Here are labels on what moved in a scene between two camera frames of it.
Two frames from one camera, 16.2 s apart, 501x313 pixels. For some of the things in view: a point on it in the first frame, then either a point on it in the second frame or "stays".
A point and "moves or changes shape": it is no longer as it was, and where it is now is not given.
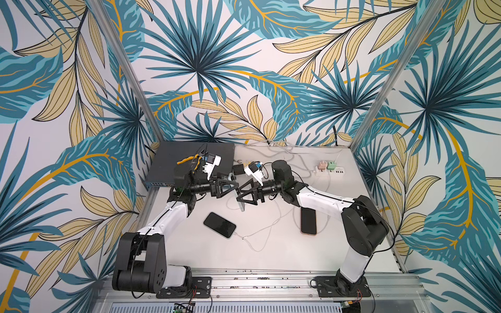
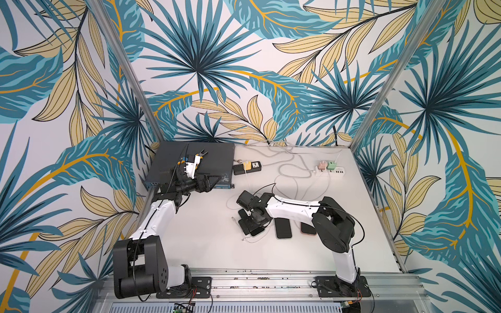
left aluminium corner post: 128,70 stays
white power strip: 338,172 stays
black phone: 220,225 to 244,227
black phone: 241,205 moves or changes shape
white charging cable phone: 264,227 moves or changes shape
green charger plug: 331,165 stays
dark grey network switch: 166,155 stays
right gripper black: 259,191 to 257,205
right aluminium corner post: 400,67 stays
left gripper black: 216,190 to 206,186
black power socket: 239,169 stays
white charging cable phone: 330,207 to 319,176
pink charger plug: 322,165 stays
